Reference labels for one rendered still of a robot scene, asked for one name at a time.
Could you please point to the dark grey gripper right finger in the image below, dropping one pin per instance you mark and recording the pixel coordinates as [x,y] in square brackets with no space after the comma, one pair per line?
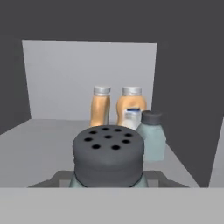
[157,178]

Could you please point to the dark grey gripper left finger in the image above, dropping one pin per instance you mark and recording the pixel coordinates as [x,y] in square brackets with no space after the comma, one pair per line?
[55,180]

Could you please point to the pale green shaker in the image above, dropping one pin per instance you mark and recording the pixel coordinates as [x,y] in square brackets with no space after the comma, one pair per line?
[152,137]
[108,156]

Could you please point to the orange condiment bottle, white label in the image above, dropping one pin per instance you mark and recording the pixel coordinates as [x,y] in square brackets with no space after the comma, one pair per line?
[130,106]

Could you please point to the slim orange condiment bottle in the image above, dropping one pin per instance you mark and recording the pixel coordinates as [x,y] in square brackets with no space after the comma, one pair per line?
[100,106]

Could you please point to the grey cabinet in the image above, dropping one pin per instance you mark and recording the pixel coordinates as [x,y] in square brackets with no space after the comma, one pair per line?
[73,84]

